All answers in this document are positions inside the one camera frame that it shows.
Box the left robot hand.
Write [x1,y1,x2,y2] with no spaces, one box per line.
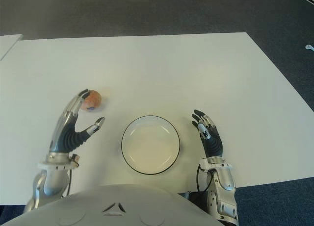
[49,88,105,154]

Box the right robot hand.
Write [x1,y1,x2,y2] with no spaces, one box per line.
[191,109,225,159]

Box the red yellow apple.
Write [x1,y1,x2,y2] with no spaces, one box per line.
[80,89,103,113]

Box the white plate with black rim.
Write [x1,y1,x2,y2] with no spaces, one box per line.
[121,115,182,175]

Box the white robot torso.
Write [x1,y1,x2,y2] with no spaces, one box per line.
[0,183,221,226]

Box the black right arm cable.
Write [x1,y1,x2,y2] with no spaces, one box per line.
[196,163,214,194]

